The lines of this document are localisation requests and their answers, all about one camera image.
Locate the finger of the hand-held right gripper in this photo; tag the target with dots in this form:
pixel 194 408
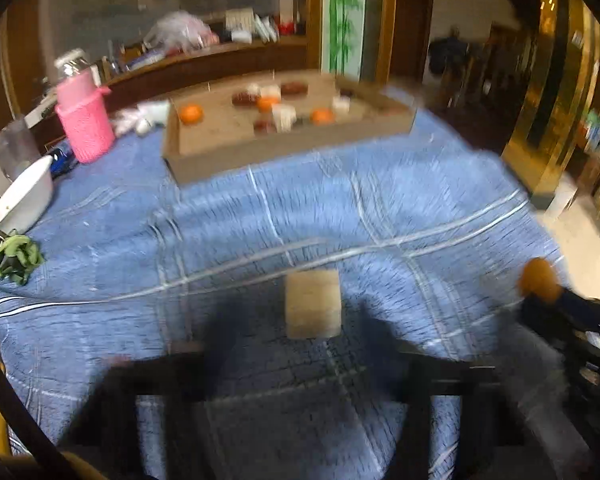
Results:
pixel 562 315

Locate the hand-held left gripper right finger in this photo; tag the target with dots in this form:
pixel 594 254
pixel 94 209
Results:
pixel 380 345

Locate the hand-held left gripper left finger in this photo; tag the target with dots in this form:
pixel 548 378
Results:
pixel 227 347

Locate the orange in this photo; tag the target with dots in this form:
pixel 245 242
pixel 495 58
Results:
pixel 323 117
pixel 267 104
pixel 539 279
pixel 191 115

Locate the cardboard box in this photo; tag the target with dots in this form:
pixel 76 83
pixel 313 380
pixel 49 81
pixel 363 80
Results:
pixel 215 152

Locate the blue plaid tablecloth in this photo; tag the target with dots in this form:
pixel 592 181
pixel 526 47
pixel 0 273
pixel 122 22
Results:
pixel 280 210

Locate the dark red date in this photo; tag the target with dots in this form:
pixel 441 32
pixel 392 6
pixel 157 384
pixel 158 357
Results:
pixel 264 127
pixel 243 99
pixel 293 88

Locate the green leafy vegetable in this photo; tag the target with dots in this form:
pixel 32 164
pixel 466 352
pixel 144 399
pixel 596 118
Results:
pixel 17 257

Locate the golden pillar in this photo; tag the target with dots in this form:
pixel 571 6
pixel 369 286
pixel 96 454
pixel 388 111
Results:
pixel 545 85

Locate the white crumpled cloth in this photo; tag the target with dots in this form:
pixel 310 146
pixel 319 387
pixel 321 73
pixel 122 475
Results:
pixel 140 117

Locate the blue packet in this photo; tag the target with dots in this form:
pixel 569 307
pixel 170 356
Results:
pixel 62 160

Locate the white bowl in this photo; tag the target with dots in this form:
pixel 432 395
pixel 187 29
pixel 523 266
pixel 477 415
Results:
pixel 22 200

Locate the wooden cabinet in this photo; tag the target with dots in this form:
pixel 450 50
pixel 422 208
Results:
pixel 205 65

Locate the clear plastic pitcher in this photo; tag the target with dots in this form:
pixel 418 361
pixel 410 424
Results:
pixel 15 147

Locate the wooden door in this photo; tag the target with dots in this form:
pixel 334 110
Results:
pixel 412 30

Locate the crumpled plastic bag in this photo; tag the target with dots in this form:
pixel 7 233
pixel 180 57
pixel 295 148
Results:
pixel 180 30

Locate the bamboo wall poster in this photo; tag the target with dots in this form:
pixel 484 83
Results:
pixel 343 15

